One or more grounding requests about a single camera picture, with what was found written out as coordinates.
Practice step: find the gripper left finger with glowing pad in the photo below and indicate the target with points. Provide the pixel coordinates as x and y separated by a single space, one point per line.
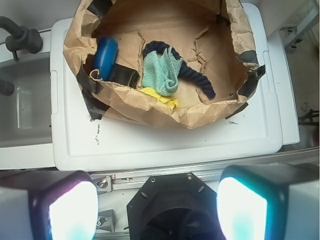
47 205

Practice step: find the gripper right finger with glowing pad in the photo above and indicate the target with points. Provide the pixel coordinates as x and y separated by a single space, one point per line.
278 201

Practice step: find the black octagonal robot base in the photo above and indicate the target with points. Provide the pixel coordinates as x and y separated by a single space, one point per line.
174 207

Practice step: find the yellow cloth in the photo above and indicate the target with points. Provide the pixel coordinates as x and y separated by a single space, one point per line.
170 101

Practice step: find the light blue knitted cloth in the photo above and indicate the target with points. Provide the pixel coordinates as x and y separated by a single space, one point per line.
161 72

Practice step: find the white plastic bin lid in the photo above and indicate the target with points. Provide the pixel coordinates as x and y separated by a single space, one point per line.
109 144

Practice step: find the grey sink basin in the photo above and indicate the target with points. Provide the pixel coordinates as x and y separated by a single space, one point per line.
25 116

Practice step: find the crumpled brown paper bag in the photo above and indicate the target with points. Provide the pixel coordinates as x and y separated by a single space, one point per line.
214 37

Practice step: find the blue plastic cup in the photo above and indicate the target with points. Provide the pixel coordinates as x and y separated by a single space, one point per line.
105 56

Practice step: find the aluminium extrusion rail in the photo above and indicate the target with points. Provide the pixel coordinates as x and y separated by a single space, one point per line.
107 181

